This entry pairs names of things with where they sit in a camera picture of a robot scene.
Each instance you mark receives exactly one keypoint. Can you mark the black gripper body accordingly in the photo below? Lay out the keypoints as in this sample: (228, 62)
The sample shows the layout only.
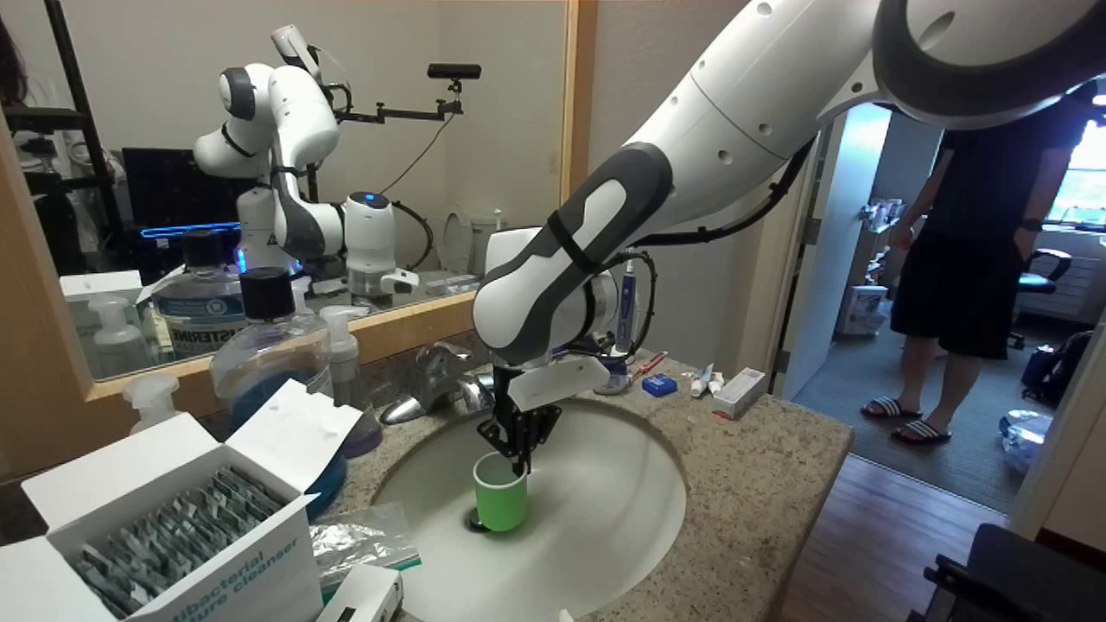
(519, 424)

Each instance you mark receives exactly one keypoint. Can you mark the green mug white inside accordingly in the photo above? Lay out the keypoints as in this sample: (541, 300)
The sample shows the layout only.
(499, 507)

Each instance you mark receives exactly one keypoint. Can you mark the chrome faucet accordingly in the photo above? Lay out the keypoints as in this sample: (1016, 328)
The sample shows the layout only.
(443, 384)

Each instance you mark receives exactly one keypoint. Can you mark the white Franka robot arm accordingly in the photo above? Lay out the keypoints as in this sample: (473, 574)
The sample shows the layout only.
(737, 124)

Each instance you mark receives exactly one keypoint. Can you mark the white oval sink basin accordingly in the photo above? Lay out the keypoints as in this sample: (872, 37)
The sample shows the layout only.
(599, 507)

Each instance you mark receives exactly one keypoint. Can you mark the blue white oval container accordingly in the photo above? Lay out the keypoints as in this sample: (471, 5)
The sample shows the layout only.
(613, 376)

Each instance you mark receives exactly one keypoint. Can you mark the red toothbrush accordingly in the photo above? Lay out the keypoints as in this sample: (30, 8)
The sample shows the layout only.
(651, 363)

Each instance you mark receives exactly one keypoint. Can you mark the blue dental floss case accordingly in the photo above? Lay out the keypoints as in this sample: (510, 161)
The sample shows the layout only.
(656, 384)

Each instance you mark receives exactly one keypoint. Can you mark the white blue electric toothbrush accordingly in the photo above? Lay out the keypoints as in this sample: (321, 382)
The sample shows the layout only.
(627, 305)

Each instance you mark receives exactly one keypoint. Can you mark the clear plastic zip bag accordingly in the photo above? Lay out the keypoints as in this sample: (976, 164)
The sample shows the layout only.
(358, 548)

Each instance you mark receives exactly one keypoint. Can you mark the clear pump bottle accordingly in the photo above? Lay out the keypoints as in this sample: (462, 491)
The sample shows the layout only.
(341, 351)

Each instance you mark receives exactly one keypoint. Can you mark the small long white box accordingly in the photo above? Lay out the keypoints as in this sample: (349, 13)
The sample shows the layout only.
(359, 591)

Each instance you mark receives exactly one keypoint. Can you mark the blue mouthwash bottle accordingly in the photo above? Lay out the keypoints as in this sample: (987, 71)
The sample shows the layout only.
(266, 348)

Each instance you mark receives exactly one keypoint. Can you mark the white teal open box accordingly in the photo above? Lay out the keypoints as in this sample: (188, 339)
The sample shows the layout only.
(175, 540)

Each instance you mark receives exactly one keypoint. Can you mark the white bin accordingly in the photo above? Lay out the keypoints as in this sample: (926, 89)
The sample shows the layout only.
(865, 313)

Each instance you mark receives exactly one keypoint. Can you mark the person in black clothes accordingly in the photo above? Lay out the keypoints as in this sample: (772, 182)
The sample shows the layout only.
(969, 230)

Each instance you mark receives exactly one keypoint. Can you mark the white plastic bag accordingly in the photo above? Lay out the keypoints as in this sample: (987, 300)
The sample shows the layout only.
(1024, 441)

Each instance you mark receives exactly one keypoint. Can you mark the black bag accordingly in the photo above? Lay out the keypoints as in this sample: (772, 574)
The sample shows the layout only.
(1056, 368)

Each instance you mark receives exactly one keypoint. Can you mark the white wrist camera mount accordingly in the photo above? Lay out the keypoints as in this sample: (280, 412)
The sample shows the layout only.
(564, 379)

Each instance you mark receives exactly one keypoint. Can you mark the wood framed wall mirror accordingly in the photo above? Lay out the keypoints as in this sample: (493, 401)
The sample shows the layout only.
(114, 114)

